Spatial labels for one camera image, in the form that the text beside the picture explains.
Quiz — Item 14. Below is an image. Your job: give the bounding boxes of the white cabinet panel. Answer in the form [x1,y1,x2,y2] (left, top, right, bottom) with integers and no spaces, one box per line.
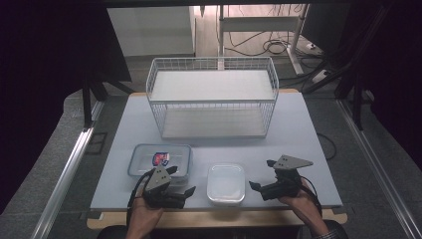
[106,6,197,58]

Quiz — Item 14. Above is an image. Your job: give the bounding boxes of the person's left hand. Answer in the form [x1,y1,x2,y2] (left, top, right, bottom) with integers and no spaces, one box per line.
[131,188,165,230]

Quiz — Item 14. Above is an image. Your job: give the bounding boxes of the black floor cable loop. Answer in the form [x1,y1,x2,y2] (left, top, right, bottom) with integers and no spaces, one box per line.
[316,132,338,161]

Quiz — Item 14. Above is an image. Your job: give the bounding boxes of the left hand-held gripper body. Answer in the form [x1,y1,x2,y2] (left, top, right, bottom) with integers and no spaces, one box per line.
[142,166,186,209]

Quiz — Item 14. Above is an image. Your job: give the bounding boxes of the white plastic container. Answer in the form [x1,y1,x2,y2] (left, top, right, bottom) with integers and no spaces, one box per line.
[206,162,247,205]

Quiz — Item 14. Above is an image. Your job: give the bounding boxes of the aluminium rail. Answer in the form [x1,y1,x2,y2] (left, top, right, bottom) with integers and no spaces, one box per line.
[335,99,422,239]
[30,127,96,239]

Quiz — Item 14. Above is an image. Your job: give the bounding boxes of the white power strip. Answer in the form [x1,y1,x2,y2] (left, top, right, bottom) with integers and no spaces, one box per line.
[311,69,330,85]

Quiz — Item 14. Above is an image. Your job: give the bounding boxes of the wooden table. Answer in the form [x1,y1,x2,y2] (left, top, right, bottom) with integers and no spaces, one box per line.
[87,88,348,231]

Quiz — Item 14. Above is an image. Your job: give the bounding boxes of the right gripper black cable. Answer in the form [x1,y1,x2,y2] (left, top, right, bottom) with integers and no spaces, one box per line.
[300,174,323,217]

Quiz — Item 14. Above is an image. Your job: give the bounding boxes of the person's right hand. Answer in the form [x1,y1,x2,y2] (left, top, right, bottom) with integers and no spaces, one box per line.
[278,178,321,222]

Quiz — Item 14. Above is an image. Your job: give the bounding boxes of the white metal desk frame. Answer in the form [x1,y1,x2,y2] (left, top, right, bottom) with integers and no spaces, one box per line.
[217,3,311,76]

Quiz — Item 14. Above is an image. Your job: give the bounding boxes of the black metal stand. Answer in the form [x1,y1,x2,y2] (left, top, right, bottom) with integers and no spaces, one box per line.
[81,74,135,129]

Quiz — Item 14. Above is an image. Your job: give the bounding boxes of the pale blue table mat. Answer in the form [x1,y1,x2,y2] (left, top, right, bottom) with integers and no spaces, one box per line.
[90,92,343,211]

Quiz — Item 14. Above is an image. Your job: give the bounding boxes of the clear blue-rimmed lidded container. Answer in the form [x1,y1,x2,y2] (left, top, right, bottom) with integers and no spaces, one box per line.
[127,142,193,187]

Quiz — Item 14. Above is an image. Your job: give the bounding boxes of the dark curtain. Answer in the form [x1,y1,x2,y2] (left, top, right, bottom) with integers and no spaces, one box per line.
[0,0,133,215]
[300,0,422,163]

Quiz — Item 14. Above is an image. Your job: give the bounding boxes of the dark floor vent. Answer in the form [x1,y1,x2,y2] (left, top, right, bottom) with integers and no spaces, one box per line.
[85,131,109,155]

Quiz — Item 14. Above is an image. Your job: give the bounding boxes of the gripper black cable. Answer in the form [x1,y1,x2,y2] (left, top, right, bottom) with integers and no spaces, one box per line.
[300,174,323,217]
[125,168,157,230]

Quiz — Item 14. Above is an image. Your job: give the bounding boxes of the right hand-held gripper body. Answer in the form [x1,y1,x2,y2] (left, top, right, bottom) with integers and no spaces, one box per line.
[260,154,314,201]

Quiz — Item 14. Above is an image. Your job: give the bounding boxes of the white wire shelf rack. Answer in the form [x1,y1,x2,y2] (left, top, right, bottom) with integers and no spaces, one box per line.
[145,56,280,139]

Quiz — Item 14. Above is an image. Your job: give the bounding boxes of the tangle of black floor cables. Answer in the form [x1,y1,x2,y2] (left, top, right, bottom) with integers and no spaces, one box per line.
[225,29,327,68]

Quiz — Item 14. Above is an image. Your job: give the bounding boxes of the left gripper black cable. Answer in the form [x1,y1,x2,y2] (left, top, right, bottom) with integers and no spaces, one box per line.
[125,168,157,230]

